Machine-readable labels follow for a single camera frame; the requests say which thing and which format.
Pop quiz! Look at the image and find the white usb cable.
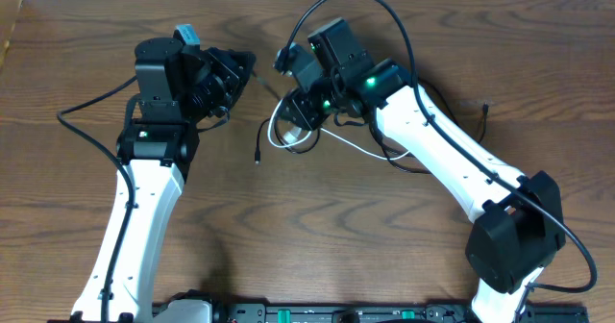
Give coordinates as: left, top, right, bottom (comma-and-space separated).
266, 96, 412, 162

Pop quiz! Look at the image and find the black usb cable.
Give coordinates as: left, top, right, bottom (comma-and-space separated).
250, 70, 490, 175

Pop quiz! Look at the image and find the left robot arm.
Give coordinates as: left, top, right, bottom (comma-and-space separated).
69, 37, 257, 322

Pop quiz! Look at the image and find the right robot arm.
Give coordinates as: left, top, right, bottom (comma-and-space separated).
275, 18, 566, 322

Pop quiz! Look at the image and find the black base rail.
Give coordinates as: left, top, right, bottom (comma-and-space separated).
153, 302, 590, 323

